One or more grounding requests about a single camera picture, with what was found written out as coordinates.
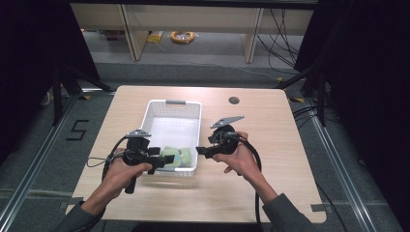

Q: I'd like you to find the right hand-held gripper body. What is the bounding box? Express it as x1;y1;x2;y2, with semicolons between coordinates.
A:
207;115;246;157

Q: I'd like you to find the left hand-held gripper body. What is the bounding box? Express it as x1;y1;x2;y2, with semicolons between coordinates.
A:
121;129;154;195

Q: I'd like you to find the plain green sock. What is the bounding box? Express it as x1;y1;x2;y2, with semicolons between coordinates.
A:
160;146;182;168

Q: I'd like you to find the white plastic basket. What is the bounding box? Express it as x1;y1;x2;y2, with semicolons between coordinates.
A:
140;99;203;178

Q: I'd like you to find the person's left hand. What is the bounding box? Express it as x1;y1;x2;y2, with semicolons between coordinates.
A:
102;147;154;202

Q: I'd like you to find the person's right hand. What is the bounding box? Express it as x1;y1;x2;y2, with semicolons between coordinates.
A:
212;130;263;186

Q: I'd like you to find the black metal stand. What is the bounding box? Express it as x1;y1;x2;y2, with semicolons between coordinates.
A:
51;64;114;127
274;62;333;128

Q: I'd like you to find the yellow packet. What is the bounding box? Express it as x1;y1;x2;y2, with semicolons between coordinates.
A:
146;30;164;44

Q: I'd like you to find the light wooden shelf unit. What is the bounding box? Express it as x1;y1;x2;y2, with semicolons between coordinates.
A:
69;3;315;64

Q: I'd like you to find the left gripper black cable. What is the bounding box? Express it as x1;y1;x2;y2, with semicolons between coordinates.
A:
86;136;130;182

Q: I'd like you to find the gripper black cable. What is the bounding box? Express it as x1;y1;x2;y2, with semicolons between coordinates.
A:
225;130;264;226
86;136;130;182

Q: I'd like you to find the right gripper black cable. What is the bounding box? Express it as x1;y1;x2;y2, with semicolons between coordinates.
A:
225;130;264;226

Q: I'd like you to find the aluminium floor rail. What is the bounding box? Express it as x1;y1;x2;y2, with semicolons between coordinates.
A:
306;96;378;232
0;93;80;223

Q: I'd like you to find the bundle of black cables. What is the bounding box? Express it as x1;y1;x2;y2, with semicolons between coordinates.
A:
255;8;304;75

